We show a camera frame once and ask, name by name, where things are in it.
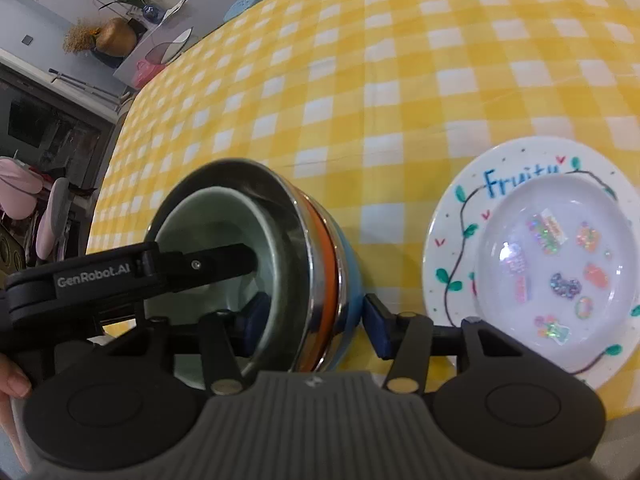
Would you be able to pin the orange steel bowl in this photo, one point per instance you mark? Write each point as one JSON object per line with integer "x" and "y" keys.
{"x": 327, "y": 280}

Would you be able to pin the dried flower bunch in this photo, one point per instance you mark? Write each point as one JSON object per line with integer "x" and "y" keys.
{"x": 79, "y": 37}

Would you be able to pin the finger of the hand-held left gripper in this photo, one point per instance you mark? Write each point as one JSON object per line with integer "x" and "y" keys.
{"x": 210, "y": 264}

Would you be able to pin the white plate with leaf print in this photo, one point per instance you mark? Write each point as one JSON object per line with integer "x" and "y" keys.
{"x": 450, "y": 240}

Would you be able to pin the blue steel bowl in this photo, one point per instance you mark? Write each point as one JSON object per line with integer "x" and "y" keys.
{"x": 352, "y": 285}

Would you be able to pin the small white plate with stickers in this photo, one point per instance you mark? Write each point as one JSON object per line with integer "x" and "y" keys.
{"x": 550, "y": 245}

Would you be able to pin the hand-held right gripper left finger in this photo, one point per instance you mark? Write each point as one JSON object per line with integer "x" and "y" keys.
{"x": 252, "y": 325}

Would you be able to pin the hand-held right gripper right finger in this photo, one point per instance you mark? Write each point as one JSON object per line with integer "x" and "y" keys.
{"x": 377, "y": 325}

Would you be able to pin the white papers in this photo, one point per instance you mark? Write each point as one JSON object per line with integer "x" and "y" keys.
{"x": 172, "y": 12}

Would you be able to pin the small white chair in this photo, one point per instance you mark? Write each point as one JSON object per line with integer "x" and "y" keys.
{"x": 167, "y": 47}

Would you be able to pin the person's left hand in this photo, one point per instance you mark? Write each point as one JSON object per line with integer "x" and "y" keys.
{"x": 15, "y": 385}

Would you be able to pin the yellow checked tablecloth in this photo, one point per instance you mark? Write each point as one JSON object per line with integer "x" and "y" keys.
{"x": 400, "y": 85}

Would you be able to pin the golden vase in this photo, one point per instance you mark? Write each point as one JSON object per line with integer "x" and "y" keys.
{"x": 117, "y": 37}

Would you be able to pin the grey mop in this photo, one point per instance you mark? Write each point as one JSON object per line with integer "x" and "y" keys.
{"x": 85, "y": 85}

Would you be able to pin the blue plastic stool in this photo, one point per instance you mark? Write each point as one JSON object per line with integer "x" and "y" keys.
{"x": 242, "y": 6}

